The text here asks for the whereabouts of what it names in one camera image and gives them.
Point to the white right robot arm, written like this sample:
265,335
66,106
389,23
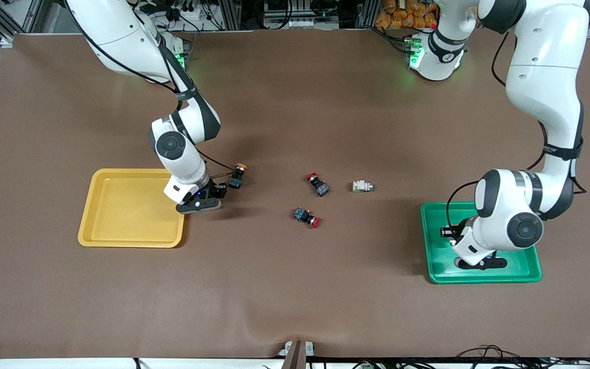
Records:
121,31

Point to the pile of orange packets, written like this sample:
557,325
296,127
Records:
397,15

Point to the green plastic tray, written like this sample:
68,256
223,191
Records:
520,266

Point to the red push button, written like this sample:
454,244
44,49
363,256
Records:
302,215
320,187

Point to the brown table mat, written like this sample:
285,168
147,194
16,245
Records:
295,287

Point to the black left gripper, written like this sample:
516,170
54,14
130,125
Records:
455,231

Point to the aluminium frame post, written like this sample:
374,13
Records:
366,13
231,13

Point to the white power strip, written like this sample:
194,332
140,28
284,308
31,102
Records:
187,14

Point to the metal table clamp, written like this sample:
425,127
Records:
295,353

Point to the yellow plastic tray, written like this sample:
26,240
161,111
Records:
126,210

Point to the white green push button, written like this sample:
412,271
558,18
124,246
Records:
360,186

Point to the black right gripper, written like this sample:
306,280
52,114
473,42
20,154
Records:
220,189

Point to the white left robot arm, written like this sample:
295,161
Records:
546,77

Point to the yellow push button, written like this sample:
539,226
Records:
236,180

